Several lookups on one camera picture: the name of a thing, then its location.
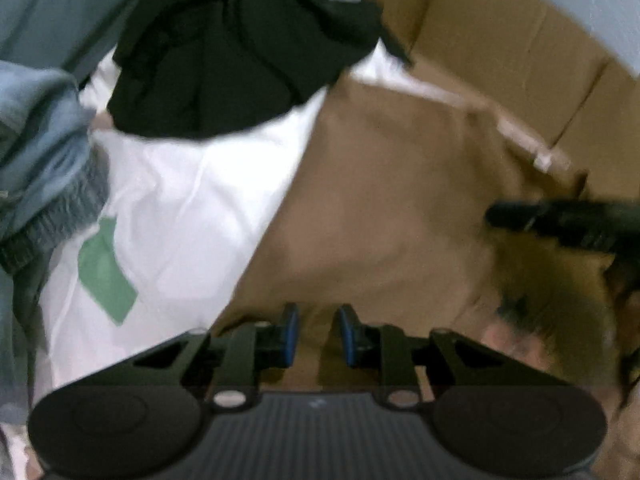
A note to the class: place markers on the black crumpled cloth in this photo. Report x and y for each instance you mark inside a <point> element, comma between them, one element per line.
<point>240,60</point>

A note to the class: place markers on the grey cushion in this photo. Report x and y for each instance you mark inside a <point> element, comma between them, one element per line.
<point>60,10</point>

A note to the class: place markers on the flattened cardboard sheet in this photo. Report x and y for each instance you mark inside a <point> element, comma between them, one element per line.
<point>500,35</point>

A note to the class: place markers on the blue jeans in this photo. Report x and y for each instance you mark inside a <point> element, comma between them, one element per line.
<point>40,160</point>

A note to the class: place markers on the white bear print blanket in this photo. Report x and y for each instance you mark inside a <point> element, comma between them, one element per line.
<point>200,210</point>

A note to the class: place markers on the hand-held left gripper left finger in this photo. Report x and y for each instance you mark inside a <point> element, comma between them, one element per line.
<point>291,332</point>

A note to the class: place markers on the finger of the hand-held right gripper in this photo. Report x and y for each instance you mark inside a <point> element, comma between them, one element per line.
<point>515,216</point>

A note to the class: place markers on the brown printed t-shirt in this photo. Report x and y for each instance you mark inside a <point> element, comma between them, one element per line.
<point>400,210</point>

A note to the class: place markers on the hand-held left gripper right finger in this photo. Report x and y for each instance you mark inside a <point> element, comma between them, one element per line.
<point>346,332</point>

